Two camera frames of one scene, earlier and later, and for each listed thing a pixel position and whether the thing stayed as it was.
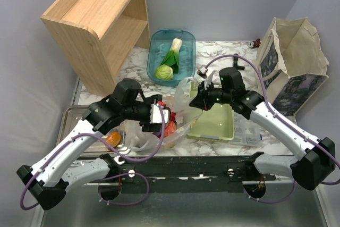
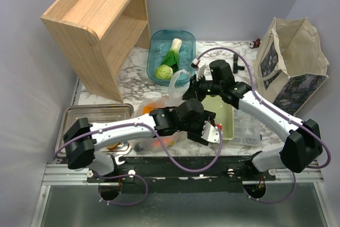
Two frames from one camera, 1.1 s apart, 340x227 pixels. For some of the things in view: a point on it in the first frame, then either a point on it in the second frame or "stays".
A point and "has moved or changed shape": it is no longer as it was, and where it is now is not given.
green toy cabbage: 164,72 stays
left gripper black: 146,125 to 204,116
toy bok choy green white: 172,58 stays
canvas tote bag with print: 291,57 stays
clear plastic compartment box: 246,132 stays
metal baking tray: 69,116 stays
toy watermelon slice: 170,128 has moved or changed shape
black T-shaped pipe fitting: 235,60 stays
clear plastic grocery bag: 184,112 has moved or changed shape
